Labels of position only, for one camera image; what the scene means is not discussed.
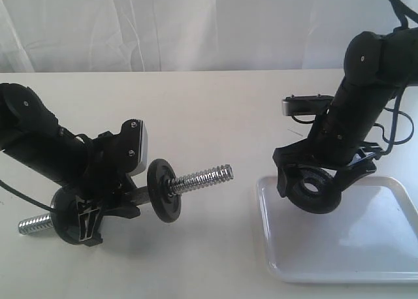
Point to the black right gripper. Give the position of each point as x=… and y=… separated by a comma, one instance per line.
x=350, y=164

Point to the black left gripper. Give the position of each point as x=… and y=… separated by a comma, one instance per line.
x=102, y=181

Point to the black weight plate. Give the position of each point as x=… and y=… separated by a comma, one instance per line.
x=166, y=205
x=313, y=191
x=63, y=202

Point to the chrome threaded dumbbell bar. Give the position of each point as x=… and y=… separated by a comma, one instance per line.
x=178, y=186

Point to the white rectangular plastic tray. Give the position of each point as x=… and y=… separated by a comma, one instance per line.
x=371, y=237

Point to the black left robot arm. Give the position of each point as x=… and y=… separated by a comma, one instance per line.
x=32, y=135

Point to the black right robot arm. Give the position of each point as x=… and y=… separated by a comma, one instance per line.
x=377, y=69

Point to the white backdrop curtain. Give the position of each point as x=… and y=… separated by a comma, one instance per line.
x=184, y=35

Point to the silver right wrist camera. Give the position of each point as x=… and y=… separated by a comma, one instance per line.
x=306, y=105

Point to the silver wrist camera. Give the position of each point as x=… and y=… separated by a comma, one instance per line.
x=306, y=105
x=134, y=146

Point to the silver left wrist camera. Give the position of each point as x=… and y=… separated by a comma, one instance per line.
x=134, y=146

